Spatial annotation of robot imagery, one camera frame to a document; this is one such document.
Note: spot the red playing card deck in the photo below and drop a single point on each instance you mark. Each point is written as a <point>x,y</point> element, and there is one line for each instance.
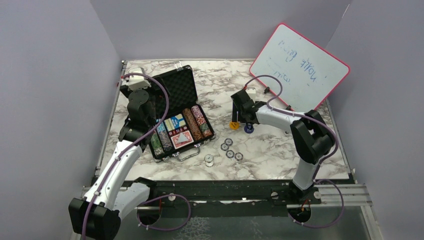
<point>188,134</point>

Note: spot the red dice in case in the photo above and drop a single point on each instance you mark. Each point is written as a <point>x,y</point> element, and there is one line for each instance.
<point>177,131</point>

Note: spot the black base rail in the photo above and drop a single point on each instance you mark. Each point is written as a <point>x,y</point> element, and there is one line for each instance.
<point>227,198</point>

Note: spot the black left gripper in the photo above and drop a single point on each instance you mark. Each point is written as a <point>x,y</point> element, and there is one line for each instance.
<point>163,89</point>

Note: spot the blue 10 chip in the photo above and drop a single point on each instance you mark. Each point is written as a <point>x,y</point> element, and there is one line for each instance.
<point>239,156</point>
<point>224,147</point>
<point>229,154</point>
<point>228,141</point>

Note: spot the blue playing card deck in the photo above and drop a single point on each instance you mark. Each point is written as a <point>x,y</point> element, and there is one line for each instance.
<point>175,122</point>

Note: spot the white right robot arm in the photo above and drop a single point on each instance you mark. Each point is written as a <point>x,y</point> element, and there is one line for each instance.
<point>313,139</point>

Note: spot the dark blue small blind button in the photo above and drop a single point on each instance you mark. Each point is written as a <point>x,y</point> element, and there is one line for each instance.
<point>249,128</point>

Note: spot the red green chip row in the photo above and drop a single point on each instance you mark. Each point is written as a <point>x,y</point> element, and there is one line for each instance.
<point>201,121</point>

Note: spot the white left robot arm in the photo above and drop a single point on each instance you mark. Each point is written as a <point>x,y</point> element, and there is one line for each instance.
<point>99,213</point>

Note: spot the black poker set case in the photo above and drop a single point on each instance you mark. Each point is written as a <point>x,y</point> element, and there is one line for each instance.
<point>174,91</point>

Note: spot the blue 10 chip upper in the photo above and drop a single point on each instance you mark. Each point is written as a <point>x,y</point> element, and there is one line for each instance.
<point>228,141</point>

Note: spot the blue 10 chip left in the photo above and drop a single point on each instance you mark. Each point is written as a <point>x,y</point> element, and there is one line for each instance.
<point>224,147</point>

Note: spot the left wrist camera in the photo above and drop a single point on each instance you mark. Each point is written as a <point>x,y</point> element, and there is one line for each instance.
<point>136,79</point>

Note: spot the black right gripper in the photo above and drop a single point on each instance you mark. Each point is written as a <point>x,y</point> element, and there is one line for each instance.
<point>236,114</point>

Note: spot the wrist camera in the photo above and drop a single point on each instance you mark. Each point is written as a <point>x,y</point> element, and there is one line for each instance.
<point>136,79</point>
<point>252,93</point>

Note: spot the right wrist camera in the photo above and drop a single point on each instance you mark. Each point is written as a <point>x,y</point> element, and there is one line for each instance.
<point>252,93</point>

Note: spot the clear triangular plastic piece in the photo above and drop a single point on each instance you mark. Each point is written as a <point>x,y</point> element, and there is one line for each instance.
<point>181,139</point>

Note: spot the blue 10 chip lower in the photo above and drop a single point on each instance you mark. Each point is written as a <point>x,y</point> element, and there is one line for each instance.
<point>229,154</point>

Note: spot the orange big blind button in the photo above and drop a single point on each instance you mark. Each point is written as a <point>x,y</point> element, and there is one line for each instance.
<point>234,125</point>

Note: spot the blue 10 chip right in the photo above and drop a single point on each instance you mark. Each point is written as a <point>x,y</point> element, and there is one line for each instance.
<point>239,156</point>

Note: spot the pink framed whiteboard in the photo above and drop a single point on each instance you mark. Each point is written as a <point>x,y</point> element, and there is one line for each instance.
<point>301,73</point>

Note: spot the brown chip row in case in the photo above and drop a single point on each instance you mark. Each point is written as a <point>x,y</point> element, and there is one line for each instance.
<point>192,124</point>

